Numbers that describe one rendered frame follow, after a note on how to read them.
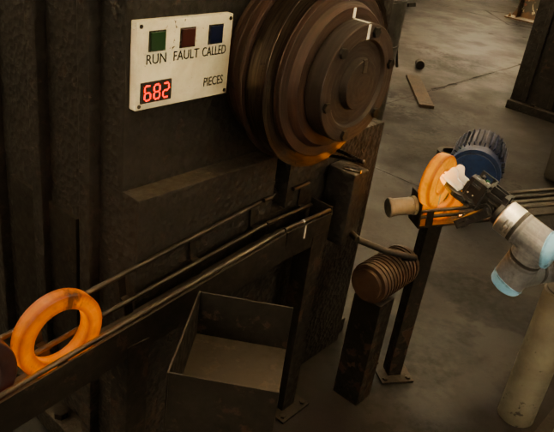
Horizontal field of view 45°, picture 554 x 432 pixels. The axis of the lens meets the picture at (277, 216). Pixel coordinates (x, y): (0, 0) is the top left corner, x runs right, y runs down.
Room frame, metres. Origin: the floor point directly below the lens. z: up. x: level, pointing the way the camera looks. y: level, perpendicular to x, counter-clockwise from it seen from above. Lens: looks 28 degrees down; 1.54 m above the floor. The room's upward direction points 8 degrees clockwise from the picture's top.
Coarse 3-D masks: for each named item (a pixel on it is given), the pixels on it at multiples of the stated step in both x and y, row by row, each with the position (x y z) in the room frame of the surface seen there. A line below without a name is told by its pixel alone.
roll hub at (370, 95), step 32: (352, 32) 1.46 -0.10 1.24; (384, 32) 1.56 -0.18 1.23; (320, 64) 1.42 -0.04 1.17; (352, 64) 1.49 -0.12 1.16; (384, 64) 1.59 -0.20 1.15; (320, 96) 1.40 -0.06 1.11; (352, 96) 1.48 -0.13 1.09; (384, 96) 1.61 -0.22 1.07; (320, 128) 1.43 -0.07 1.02; (352, 128) 1.52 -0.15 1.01
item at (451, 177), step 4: (452, 168) 1.67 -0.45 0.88; (456, 168) 1.66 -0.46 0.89; (448, 172) 1.67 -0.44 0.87; (452, 172) 1.66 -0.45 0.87; (456, 172) 1.66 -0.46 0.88; (444, 176) 1.68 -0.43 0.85; (448, 176) 1.67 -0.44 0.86; (452, 176) 1.66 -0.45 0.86; (456, 176) 1.65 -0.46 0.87; (444, 180) 1.66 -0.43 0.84; (448, 180) 1.66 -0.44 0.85; (452, 180) 1.66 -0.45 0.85; (456, 180) 1.65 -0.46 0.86; (460, 180) 1.65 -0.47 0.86; (452, 184) 1.65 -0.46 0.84; (456, 184) 1.65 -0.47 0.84; (460, 184) 1.64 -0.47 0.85; (456, 188) 1.64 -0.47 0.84; (460, 188) 1.64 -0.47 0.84
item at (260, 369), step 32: (192, 320) 1.10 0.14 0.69; (224, 320) 1.16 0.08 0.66; (256, 320) 1.16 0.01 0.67; (288, 320) 1.15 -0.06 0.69; (192, 352) 1.10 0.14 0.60; (224, 352) 1.12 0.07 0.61; (256, 352) 1.13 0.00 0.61; (192, 384) 0.90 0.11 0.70; (224, 384) 0.90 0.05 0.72; (256, 384) 1.04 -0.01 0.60; (192, 416) 0.90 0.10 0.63; (224, 416) 0.90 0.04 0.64; (256, 416) 0.90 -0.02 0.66
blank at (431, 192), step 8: (432, 160) 1.68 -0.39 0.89; (440, 160) 1.67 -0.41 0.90; (448, 160) 1.69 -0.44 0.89; (432, 168) 1.66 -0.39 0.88; (440, 168) 1.66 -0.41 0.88; (448, 168) 1.70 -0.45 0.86; (424, 176) 1.65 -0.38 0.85; (432, 176) 1.64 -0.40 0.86; (440, 176) 1.67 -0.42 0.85; (424, 184) 1.64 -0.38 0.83; (432, 184) 1.64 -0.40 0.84; (440, 184) 1.73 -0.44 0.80; (424, 192) 1.64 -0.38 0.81; (432, 192) 1.65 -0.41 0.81; (440, 192) 1.70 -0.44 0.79; (448, 192) 1.74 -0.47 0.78; (424, 200) 1.65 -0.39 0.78; (432, 200) 1.66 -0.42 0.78; (440, 200) 1.70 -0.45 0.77
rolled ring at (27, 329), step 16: (64, 288) 1.04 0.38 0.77; (32, 304) 0.99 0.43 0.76; (48, 304) 0.99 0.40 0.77; (64, 304) 1.01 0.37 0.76; (80, 304) 1.04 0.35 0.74; (96, 304) 1.07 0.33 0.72; (32, 320) 0.96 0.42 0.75; (48, 320) 0.98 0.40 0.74; (96, 320) 1.07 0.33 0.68; (16, 336) 0.95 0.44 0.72; (32, 336) 0.95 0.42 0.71; (80, 336) 1.05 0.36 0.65; (96, 336) 1.07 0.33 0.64; (16, 352) 0.94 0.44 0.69; (32, 352) 0.95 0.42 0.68; (64, 352) 1.03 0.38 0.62; (32, 368) 0.95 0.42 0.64
